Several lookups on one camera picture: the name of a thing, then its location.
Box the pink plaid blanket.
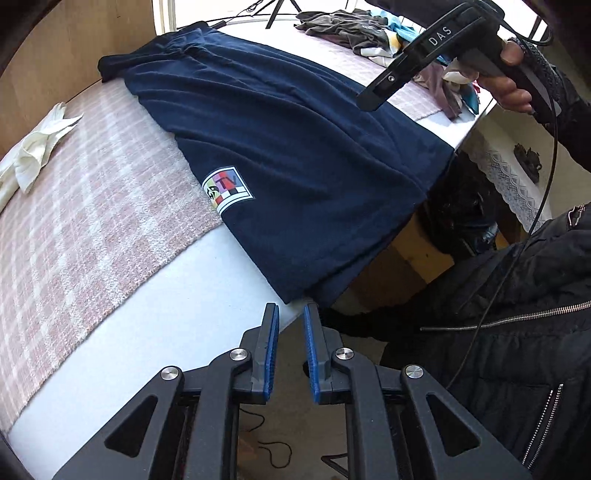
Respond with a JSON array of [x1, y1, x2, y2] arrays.
[[0, 28, 446, 435]]

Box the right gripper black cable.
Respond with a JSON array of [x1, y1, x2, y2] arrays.
[[445, 104, 559, 391]]

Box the black floor cord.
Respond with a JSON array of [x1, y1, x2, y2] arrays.
[[238, 408, 293, 469]]

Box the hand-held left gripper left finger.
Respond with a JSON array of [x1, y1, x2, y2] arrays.
[[52, 302, 280, 480]]

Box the person's black jacket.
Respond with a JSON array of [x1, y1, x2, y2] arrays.
[[318, 203, 591, 480]]

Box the black figurine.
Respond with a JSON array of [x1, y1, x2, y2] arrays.
[[513, 144, 542, 184]]

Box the pile of mixed clothes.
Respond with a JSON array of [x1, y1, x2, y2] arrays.
[[392, 23, 483, 114]]

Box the white lace cloth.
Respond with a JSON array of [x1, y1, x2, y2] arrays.
[[464, 129, 555, 232]]

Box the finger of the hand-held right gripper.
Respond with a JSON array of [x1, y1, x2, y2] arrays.
[[358, 59, 419, 112]]

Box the person's right forearm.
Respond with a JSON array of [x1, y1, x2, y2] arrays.
[[551, 69, 591, 176]]

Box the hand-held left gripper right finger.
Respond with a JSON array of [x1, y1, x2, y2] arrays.
[[303, 302, 532, 480]]

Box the cream knit sweater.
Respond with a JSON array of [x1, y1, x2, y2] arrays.
[[443, 68, 472, 88]]

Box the light wooden board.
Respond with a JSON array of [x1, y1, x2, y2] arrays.
[[0, 0, 158, 160]]

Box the dark blue bag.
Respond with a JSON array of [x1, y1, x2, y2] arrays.
[[427, 157, 502, 259]]

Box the black tripod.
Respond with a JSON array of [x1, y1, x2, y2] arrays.
[[265, 0, 303, 29]]

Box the black ring light cable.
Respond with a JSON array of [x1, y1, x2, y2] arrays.
[[217, 0, 278, 26]]

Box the person's right hand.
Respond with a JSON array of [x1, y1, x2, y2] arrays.
[[478, 37, 572, 124]]

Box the navy blue shirt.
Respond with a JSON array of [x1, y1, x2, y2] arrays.
[[98, 25, 455, 309]]

